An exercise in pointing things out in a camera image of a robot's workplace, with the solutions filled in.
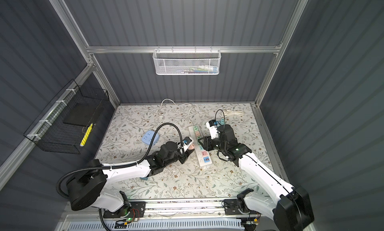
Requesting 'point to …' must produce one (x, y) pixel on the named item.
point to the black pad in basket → (84, 114)
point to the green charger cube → (195, 128)
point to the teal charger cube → (146, 178)
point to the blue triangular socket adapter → (147, 137)
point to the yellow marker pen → (86, 135)
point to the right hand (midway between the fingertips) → (202, 141)
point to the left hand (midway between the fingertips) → (191, 146)
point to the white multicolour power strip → (203, 156)
